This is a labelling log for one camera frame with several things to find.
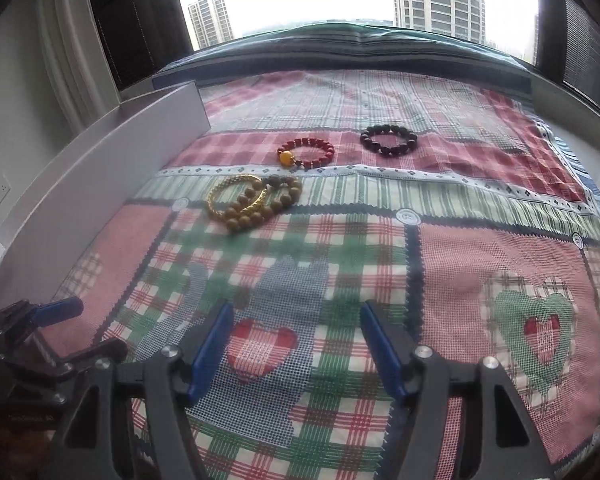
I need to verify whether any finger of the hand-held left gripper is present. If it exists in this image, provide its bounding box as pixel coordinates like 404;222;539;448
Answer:
10;337;128;387
0;296;84;343

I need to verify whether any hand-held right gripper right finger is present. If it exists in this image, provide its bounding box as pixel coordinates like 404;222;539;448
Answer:
360;300;555;480

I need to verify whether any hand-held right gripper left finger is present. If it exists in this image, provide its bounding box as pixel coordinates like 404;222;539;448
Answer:
50;302;234;480

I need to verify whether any white box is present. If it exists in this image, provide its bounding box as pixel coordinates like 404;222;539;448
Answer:
0;81;212;317

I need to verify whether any gold bracelet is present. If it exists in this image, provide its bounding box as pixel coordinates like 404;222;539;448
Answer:
207;175;271;220

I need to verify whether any brown wooden bead bracelet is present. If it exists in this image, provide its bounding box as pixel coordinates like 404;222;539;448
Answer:
225;174;303;233

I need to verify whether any red bead bracelet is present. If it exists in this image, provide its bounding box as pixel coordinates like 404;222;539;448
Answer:
276;135;337;169

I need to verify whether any dark maroon bead bracelet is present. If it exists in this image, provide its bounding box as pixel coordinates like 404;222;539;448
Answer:
360;123;419;157

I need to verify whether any patchwork plaid blanket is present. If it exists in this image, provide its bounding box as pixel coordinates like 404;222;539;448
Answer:
40;69;600;480

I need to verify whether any white curtain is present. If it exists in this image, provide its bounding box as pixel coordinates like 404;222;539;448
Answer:
35;0;122;136

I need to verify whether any dark window screen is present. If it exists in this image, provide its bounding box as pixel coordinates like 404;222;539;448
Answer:
535;0;600;127
82;0;196;88

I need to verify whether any teal striped pillow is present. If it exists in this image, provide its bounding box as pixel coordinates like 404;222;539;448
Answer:
151;21;533;95

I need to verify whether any slim apartment tower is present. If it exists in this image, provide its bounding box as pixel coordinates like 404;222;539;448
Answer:
187;0;236;51

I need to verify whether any tall apartment building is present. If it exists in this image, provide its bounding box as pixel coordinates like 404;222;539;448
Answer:
391;0;486;46

